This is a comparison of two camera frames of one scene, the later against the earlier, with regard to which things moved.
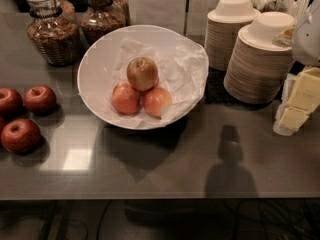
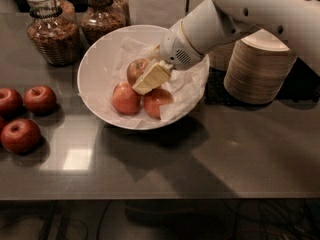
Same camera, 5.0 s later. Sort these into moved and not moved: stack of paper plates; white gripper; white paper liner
Moved: white gripper
Not moved: white paper liner; stack of paper plates
